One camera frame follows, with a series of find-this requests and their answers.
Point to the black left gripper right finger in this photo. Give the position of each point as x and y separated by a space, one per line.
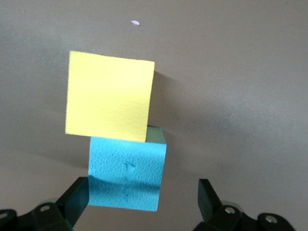
209 204

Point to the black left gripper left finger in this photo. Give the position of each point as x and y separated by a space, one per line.
72 204

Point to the light blue dented foam cube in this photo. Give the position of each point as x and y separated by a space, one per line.
127 173

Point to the yellow foam cube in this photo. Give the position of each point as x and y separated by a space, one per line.
108 96

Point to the tiny foam crumb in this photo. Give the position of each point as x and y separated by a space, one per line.
135 22

